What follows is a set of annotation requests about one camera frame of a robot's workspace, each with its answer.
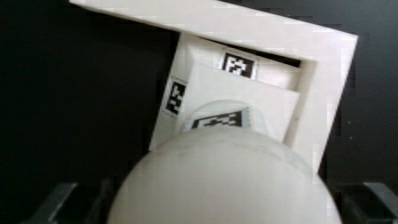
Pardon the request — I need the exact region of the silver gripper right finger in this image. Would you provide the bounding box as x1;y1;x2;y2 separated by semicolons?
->
349;182;398;224

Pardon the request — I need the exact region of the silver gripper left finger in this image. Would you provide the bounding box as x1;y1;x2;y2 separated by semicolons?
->
18;183;79;224

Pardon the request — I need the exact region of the white lamp bulb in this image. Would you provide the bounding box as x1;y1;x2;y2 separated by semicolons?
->
105;99;345;224

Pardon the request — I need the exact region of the white lamp base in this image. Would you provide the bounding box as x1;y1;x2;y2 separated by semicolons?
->
152;34;301;145

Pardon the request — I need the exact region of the white L-shaped fence wall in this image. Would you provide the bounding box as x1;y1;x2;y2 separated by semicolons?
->
70;0;358;168

